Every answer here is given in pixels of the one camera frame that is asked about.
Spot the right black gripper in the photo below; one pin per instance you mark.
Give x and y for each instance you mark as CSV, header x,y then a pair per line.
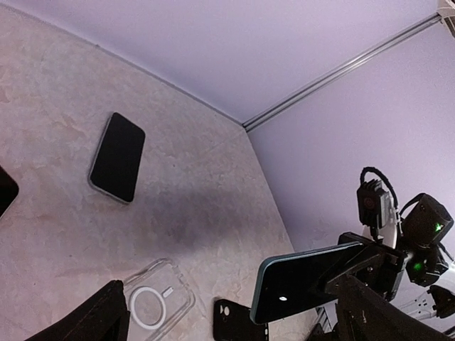
x,y
378,266

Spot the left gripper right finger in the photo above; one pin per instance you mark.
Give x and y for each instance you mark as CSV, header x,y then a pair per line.
x,y
364,315

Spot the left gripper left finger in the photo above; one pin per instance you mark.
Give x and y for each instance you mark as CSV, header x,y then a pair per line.
x,y
103,316

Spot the clear magsafe phone case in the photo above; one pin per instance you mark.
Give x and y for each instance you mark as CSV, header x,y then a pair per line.
x,y
158,297

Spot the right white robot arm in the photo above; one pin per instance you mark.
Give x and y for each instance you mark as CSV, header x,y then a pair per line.
x,y
402,245

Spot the black phone case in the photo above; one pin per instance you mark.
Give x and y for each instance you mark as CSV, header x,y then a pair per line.
x,y
231,322

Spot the black phone middle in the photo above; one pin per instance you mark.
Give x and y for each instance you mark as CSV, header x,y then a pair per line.
x,y
115,167

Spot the black phone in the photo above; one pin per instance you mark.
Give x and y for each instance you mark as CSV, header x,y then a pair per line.
x,y
9,190
115,167

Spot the black phone left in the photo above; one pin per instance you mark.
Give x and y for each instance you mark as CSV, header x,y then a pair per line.
x,y
9,190

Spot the right aluminium frame post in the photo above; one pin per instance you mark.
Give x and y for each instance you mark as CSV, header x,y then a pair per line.
x,y
339,72

